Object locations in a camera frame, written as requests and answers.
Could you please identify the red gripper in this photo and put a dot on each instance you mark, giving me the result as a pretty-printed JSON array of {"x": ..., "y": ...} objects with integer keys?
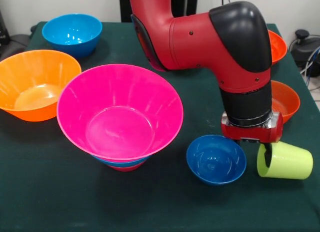
[{"x": 250, "y": 134}]

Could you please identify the small dark blue bowl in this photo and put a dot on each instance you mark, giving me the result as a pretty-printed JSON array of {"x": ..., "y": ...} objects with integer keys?
[{"x": 216, "y": 159}]

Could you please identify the lime green plastic cup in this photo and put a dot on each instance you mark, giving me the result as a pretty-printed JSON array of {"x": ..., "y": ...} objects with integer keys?
[{"x": 290, "y": 161}]

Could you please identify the small crimson red bowl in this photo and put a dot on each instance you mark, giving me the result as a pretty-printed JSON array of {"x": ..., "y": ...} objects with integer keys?
[{"x": 127, "y": 168}]

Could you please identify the light blue plastic bowl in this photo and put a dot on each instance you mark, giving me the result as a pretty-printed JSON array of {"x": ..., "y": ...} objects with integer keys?
[
  {"x": 120, "y": 163},
  {"x": 71, "y": 29}
]

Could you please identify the large pink plastic bowl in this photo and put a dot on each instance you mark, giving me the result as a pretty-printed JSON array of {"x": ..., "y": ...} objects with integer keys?
[{"x": 120, "y": 111}]

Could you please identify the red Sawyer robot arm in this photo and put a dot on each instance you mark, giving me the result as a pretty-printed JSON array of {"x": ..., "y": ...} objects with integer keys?
[{"x": 200, "y": 41}]

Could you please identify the small red-orange plastic bowl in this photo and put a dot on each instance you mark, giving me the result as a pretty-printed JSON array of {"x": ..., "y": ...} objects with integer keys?
[{"x": 287, "y": 101}]

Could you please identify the wide red-orange plastic bowl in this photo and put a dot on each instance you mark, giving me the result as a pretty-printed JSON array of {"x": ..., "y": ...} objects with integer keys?
[{"x": 277, "y": 46}]

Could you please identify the black round floor stand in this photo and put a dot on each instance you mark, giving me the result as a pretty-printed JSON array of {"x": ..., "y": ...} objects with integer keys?
[{"x": 303, "y": 49}]

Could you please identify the dark green tablecloth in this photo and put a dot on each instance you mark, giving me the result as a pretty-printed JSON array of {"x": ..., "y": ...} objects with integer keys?
[{"x": 150, "y": 204}]

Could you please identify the large orange plastic bowl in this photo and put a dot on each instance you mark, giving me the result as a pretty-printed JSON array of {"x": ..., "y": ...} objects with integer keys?
[{"x": 32, "y": 76}]

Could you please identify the dark grey floor equipment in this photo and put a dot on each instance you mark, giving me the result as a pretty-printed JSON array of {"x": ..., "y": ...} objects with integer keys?
[{"x": 15, "y": 44}]

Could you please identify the black pedestal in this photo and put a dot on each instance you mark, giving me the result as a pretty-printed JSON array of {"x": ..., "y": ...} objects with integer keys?
[{"x": 185, "y": 4}]

